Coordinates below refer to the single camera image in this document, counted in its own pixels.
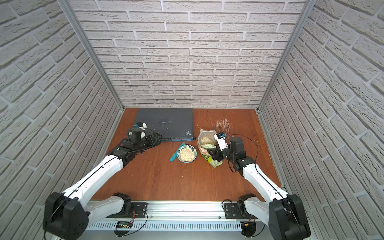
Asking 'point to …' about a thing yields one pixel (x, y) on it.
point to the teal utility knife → (175, 154)
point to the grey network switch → (174, 124)
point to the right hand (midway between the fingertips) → (209, 148)
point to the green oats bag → (206, 140)
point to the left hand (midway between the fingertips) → (155, 134)
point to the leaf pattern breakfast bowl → (186, 153)
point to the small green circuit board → (124, 224)
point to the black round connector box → (248, 228)
